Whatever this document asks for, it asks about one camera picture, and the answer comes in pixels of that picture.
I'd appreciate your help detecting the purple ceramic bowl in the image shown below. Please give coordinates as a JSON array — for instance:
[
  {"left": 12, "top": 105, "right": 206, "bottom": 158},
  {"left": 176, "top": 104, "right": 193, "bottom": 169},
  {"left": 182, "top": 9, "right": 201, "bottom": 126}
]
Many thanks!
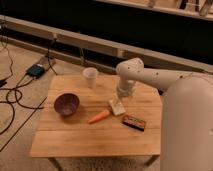
[{"left": 54, "top": 93, "right": 80, "bottom": 116}]

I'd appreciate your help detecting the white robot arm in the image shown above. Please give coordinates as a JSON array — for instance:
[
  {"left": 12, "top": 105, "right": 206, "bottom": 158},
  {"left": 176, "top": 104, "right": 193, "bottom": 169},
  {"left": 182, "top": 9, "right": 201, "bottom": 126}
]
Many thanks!
[{"left": 116, "top": 58, "right": 213, "bottom": 171}]

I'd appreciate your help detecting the orange carrot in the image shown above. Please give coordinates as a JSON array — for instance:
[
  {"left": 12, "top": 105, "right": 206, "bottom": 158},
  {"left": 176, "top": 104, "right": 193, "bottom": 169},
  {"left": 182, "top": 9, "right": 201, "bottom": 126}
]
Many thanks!
[{"left": 88, "top": 110, "right": 110, "bottom": 124}]

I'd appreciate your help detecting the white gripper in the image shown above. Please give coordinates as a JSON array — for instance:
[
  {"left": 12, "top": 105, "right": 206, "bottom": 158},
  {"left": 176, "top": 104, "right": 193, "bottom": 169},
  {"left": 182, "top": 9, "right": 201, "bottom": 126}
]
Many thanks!
[{"left": 112, "top": 79, "right": 135, "bottom": 106}]

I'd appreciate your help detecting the black orange rectangular box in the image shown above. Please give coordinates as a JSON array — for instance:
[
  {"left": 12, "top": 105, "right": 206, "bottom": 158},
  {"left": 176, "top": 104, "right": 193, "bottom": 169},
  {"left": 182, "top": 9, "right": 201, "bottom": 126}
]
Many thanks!
[{"left": 122, "top": 115, "right": 146, "bottom": 131}]

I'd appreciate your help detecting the wooden table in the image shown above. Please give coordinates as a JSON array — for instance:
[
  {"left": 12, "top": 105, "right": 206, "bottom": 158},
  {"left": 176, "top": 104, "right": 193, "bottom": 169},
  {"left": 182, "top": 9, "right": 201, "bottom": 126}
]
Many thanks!
[{"left": 30, "top": 75, "right": 162, "bottom": 165}]

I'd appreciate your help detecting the long wooden shelf rail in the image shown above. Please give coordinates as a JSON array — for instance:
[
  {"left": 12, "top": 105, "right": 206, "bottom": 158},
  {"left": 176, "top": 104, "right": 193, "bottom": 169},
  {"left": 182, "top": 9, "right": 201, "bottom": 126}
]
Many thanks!
[{"left": 0, "top": 15, "right": 213, "bottom": 72}]

